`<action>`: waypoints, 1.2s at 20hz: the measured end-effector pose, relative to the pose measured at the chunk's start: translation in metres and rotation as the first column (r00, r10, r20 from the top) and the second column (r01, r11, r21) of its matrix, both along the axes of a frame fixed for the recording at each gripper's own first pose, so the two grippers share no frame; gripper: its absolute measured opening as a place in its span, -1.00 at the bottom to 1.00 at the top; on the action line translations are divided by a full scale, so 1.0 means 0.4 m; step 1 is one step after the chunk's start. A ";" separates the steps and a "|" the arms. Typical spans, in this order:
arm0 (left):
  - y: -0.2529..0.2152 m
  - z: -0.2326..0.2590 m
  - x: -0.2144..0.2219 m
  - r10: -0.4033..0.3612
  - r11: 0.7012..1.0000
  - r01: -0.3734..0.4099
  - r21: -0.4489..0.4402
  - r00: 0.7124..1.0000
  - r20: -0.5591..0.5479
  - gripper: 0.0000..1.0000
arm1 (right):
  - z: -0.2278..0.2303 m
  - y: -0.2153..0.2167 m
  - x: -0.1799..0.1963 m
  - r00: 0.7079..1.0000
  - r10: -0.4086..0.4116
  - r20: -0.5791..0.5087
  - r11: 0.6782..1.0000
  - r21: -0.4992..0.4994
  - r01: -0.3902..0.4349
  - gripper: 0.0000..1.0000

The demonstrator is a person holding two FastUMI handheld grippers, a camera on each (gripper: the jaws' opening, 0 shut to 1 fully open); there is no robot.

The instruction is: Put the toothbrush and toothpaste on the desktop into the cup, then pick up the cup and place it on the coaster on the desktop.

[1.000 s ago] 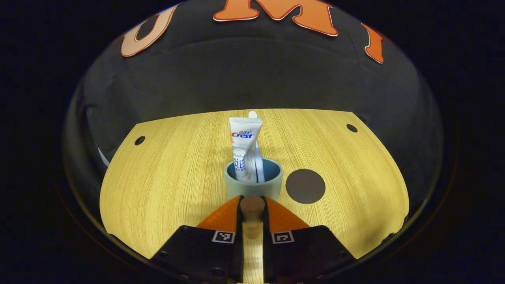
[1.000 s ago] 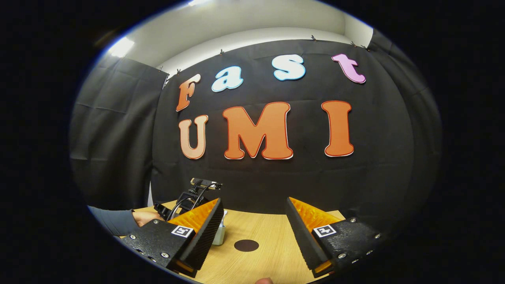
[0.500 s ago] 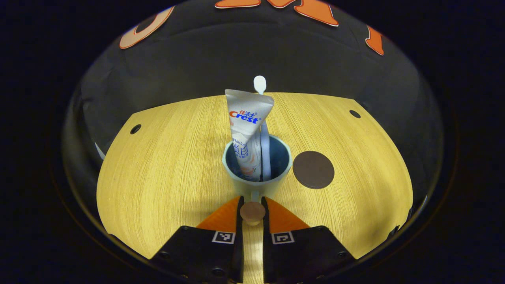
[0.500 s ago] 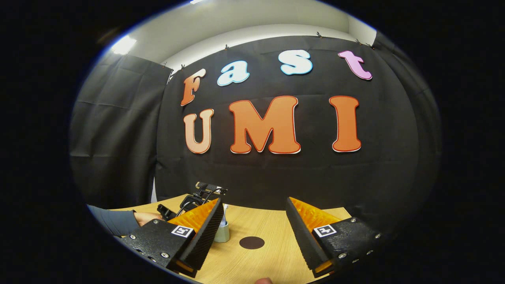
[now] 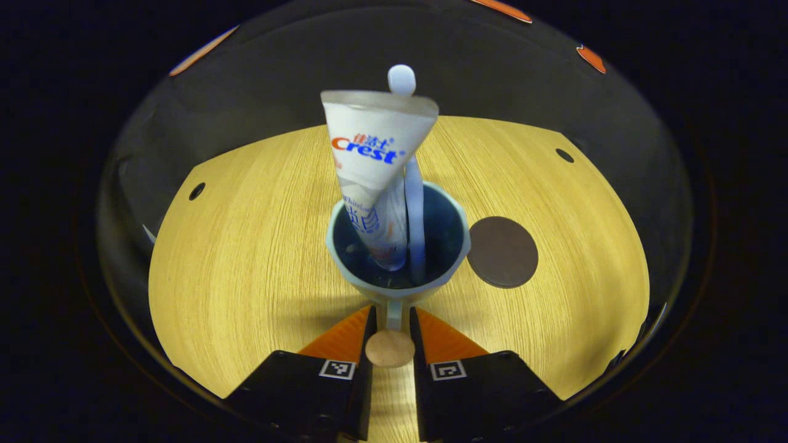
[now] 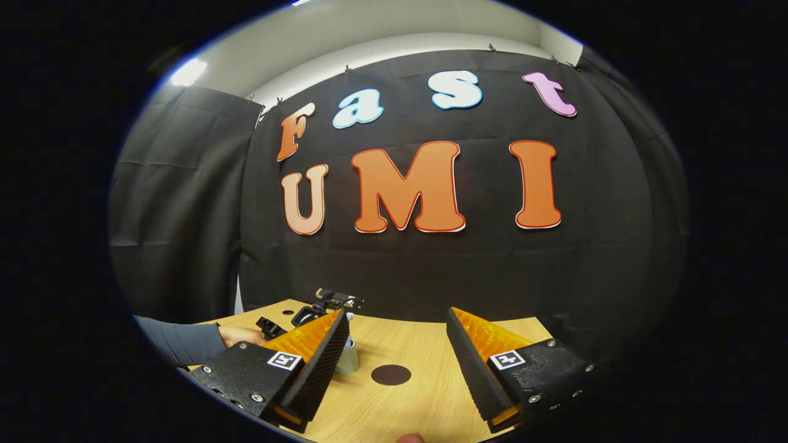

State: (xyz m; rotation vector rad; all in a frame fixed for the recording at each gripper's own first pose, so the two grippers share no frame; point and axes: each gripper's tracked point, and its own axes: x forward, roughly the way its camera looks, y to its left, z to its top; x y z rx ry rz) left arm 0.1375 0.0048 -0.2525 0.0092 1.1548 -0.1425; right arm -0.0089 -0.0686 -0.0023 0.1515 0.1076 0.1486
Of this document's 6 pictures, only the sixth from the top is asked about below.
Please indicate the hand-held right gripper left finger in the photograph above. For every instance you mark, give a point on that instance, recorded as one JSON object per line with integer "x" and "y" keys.
{"x": 317, "y": 375}

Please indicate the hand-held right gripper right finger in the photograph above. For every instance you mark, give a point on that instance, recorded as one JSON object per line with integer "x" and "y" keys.
{"x": 477, "y": 375}

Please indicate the round dark brown coaster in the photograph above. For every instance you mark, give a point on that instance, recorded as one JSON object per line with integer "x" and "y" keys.
{"x": 391, "y": 375}

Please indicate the wooden desktop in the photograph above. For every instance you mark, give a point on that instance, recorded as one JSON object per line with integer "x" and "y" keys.
{"x": 418, "y": 406}

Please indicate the black backdrop cloth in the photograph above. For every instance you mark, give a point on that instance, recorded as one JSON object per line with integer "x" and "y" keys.
{"x": 400, "y": 271}

